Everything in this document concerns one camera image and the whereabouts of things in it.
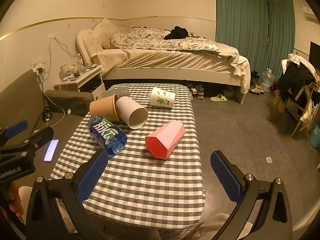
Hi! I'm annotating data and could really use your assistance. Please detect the plain white cup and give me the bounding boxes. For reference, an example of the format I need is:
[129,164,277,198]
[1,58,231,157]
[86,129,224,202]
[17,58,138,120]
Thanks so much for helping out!
[115,96,149,130]

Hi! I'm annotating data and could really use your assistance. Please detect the translucent grey cup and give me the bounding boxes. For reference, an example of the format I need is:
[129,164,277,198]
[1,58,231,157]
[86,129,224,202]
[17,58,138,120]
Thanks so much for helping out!
[101,87,130,99]

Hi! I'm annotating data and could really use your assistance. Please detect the white cup with green print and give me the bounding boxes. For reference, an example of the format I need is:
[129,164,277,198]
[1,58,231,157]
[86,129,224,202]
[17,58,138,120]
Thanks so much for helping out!
[150,87,176,109]

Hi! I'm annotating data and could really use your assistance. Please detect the white air conditioner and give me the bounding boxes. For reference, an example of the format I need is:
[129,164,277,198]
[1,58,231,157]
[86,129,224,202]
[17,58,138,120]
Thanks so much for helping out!
[302,4,320,25]

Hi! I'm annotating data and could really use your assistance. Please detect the plaid shirt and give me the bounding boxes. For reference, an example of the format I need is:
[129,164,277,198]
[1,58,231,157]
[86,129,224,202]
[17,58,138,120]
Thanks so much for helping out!
[286,53,318,76]

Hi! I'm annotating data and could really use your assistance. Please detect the wall power outlet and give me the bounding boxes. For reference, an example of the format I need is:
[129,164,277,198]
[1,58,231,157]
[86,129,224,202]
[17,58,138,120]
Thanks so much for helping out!
[31,54,47,72]

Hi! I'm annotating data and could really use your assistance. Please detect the pale green slipper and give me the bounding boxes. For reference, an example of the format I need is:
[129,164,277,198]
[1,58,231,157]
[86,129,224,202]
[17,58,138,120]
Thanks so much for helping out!
[209,94,228,103]

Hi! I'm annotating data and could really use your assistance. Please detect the white nightstand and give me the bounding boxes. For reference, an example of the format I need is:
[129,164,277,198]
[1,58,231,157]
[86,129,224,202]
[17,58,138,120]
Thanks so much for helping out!
[53,64,105,93]

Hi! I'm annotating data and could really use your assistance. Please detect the black screen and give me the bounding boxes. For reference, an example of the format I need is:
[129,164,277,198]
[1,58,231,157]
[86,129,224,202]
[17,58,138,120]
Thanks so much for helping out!
[309,41,320,68]

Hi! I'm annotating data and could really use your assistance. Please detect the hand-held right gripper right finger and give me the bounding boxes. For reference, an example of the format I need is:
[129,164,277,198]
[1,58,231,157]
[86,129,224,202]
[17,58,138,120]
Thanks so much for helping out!
[210,150,293,240]

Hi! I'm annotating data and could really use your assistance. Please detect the cream bed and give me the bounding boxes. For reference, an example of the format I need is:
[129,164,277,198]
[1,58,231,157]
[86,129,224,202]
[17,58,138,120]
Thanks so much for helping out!
[77,17,251,104]

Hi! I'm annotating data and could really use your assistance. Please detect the cream frilled pillow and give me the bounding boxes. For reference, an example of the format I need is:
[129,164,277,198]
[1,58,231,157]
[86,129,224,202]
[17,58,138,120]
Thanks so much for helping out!
[93,18,125,51]

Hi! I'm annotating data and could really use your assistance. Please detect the white cardboard box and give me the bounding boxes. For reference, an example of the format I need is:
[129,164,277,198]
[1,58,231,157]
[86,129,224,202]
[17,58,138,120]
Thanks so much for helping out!
[92,83,106,101]

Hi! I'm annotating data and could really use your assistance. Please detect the white shoes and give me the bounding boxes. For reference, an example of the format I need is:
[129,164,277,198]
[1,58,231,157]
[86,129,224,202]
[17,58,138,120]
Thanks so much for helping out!
[249,83,266,96]

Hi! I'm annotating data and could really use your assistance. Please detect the black garment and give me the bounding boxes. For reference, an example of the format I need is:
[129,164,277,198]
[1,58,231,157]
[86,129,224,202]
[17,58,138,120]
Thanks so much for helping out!
[164,26,189,40]

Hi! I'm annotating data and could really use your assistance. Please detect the blue laundry basket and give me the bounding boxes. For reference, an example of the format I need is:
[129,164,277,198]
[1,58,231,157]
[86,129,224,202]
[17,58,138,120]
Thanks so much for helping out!
[309,121,320,156]

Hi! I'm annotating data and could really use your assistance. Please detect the leaf patterned quilt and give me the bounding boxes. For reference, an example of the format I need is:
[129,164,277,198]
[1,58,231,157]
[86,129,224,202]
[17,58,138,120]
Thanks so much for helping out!
[111,27,219,52]

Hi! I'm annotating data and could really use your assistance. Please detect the blue labelled plastic bottle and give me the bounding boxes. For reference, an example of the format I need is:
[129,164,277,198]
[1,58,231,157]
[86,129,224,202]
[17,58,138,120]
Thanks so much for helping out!
[89,115,128,158]

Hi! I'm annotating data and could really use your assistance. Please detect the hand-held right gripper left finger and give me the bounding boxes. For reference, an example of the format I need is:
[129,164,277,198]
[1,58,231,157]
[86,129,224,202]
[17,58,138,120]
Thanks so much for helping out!
[25,148,109,240]

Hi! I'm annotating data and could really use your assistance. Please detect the dark jacket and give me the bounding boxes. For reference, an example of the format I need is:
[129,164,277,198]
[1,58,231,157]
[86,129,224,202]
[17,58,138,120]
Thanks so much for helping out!
[277,61,318,99]

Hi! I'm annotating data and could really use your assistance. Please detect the white charging cable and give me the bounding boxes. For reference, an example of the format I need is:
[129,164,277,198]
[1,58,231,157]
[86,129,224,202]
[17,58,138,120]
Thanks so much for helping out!
[48,35,78,61]

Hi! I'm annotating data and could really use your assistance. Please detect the brown paper cup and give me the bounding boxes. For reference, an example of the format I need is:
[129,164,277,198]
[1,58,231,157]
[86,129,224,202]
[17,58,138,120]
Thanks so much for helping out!
[89,94,122,122]

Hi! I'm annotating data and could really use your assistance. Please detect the teal curtain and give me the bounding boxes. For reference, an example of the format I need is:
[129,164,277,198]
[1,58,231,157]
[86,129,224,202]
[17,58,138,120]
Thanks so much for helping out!
[267,0,296,78]
[215,0,270,73]

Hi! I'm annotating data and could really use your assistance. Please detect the black floor cables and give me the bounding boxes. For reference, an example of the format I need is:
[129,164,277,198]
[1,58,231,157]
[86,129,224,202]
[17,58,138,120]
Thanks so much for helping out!
[32,106,66,131]

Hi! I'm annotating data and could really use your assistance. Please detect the dark grey bag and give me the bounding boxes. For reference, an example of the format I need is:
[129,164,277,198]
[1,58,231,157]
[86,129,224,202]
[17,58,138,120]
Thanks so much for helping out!
[45,89,95,117]

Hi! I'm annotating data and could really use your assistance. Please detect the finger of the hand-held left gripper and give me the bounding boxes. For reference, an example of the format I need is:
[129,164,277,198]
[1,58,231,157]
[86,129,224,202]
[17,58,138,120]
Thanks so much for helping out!
[0,120,28,147]
[0,127,54,158]

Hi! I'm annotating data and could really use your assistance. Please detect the wooden chair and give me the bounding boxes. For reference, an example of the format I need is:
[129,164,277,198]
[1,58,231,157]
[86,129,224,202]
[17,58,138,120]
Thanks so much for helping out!
[271,59,320,138]

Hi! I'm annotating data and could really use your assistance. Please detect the checkered tablecloth table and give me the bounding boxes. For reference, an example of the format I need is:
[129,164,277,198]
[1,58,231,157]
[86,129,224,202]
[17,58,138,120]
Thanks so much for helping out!
[50,83,207,240]

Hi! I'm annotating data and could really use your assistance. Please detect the pink angular cup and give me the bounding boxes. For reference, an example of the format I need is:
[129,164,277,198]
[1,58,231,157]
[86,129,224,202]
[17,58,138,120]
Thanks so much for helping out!
[145,120,186,160]

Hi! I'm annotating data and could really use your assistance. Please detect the person's left hand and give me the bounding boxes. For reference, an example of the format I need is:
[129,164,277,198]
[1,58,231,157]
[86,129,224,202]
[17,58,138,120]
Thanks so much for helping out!
[6,182,24,217]

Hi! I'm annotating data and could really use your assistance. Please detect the group of small toiletries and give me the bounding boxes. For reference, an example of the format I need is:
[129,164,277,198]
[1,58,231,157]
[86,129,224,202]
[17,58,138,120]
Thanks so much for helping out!
[59,64,97,82]

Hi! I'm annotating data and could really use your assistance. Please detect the lit smartphone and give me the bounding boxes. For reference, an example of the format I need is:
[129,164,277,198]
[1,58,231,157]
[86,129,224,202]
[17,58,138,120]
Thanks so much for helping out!
[44,139,60,162]

